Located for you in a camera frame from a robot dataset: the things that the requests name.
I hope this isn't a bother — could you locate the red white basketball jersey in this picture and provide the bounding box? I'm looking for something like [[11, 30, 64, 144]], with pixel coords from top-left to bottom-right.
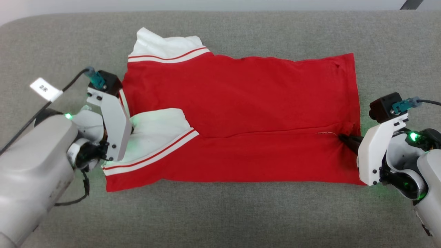
[[102, 28, 366, 192]]

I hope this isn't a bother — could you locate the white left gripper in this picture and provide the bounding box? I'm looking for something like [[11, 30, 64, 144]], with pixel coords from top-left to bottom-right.
[[86, 88, 132, 162]]

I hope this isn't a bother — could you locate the white paper cable label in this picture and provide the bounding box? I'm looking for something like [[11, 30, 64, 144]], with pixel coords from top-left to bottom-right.
[[30, 77, 64, 103]]

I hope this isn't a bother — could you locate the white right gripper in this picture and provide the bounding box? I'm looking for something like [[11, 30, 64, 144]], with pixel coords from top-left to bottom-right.
[[339, 118, 409, 186]]

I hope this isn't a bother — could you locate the short black looped cable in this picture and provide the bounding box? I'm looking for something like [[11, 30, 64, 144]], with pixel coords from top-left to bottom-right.
[[54, 170, 90, 207]]

